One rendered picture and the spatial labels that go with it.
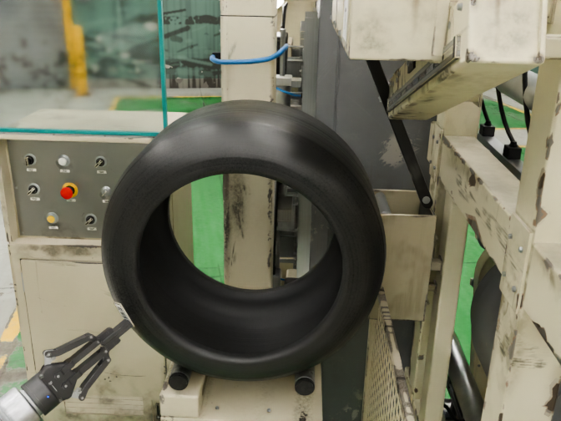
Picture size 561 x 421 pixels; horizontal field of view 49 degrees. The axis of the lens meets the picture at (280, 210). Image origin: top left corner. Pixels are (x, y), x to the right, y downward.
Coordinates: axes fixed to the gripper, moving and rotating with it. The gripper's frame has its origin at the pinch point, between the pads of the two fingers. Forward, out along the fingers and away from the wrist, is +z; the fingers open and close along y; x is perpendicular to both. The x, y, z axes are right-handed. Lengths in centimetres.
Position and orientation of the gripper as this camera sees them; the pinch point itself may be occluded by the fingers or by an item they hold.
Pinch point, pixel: (115, 332)
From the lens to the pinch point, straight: 136.8
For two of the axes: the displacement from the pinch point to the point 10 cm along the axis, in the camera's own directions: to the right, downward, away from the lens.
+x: 5.6, -0.3, -8.3
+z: 6.8, -5.6, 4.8
